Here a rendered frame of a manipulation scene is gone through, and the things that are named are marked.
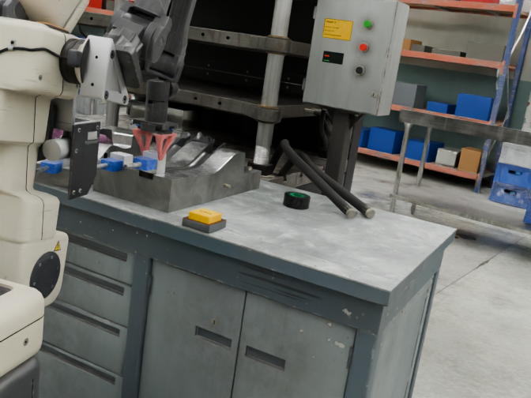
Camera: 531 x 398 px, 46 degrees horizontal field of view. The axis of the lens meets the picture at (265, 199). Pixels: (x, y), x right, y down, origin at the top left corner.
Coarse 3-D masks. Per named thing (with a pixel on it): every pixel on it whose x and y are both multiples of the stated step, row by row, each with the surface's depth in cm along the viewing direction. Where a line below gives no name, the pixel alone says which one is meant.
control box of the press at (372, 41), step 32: (320, 0) 226; (352, 0) 221; (384, 0) 216; (320, 32) 228; (352, 32) 222; (384, 32) 217; (320, 64) 230; (352, 64) 224; (384, 64) 219; (320, 96) 232; (352, 96) 226; (384, 96) 226; (320, 128) 247
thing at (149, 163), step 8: (144, 152) 165; (152, 152) 164; (136, 160) 161; (144, 160) 160; (152, 160) 162; (160, 160) 164; (128, 168) 157; (136, 168) 162; (144, 168) 161; (152, 168) 162; (160, 168) 165
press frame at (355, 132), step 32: (224, 0) 328; (256, 0) 320; (256, 32) 322; (288, 32) 314; (192, 64) 342; (224, 64) 333; (256, 64) 325; (288, 64) 316; (256, 128) 330; (288, 128) 321; (352, 128) 299; (352, 160) 308
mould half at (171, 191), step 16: (192, 144) 194; (176, 160) 187; (208, 160) 185; (224, 160) 184; (240, 160) 191; (96, 176) 173; (112, 176) 170; (128, 176) 168; (160, 176) 163; (176, 176) 165; (192, 176) 170; (208, 176) 176; (224, 176) 185; (240, 176) 193; (256, 176) 203; (112, 192) 171; (128, 192) 168; (144, 192) 166; (160, 192) 163; (176, 192) 164; (192, 192) 171; (208, 192) 179; (224, 192) 187; (240, 192) 196; (160, 208) 164; (176, 208) 166
